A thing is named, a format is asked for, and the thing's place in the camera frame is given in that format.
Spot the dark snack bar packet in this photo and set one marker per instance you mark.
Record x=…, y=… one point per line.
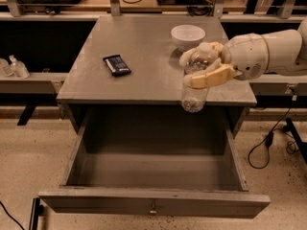
x=116, y=66

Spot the white ceramic bowl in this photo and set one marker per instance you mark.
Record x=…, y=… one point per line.
x=186, y=37

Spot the clear plastic water bottle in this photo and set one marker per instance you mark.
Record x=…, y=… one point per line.
x=193, y=100

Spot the white rounded gripper body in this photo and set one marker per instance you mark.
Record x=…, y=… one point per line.
x=247, y=57

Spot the open grey top drawer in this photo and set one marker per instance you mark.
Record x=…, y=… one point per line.
x=114, y=171

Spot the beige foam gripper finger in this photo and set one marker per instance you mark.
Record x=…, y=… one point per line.
x=206, y=51
x=215, y=74

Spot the black metal stand leg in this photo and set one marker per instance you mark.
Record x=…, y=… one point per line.
x=37, y=210

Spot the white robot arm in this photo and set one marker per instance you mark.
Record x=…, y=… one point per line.
x=287, y=52

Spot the small metal drawer knob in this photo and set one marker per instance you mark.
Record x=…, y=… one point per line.
x=153, y=211

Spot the clear sanitizer pump bottle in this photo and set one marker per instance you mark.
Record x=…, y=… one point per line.
x=18, y=67

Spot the clear bottle at left edge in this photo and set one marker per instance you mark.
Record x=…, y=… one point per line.
x=5, y=68

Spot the grey wooden cabinet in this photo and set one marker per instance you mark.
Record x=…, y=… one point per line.
x=148, y=99

